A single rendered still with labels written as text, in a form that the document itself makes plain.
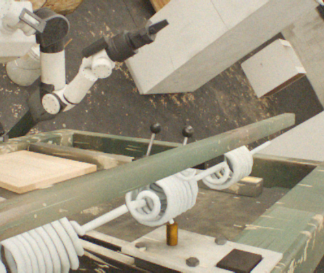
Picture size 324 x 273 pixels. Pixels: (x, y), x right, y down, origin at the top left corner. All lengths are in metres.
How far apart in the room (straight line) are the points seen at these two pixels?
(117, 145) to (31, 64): 1.38
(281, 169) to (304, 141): 3.39
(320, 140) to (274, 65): 1.78
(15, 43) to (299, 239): 1.02
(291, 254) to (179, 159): 0.24
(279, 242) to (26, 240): 0.36
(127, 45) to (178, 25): 2.35
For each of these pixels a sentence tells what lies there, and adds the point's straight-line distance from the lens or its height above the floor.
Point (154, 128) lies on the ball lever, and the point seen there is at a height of 1.45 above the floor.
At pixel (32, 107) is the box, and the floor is 0.79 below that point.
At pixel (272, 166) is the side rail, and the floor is 1.66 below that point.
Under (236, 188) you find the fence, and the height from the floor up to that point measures 1.64.
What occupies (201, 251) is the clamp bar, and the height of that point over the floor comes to 1.86.
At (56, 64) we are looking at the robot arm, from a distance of 1.48.
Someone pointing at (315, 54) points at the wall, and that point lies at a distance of 9.20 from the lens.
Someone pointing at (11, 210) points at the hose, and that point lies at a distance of 0.27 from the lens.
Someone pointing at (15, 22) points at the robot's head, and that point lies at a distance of 1.22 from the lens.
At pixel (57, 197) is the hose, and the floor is 1.96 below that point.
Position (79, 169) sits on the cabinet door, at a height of 1.23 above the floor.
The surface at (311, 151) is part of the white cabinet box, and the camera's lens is 4.69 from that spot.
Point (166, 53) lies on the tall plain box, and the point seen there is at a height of 0.47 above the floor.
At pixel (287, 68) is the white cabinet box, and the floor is 0.61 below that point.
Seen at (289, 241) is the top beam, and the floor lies 1.93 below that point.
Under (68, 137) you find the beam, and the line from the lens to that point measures 1.81.
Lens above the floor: 2.19
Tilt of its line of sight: 35 degrees down
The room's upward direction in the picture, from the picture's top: 57 degrees clockwise
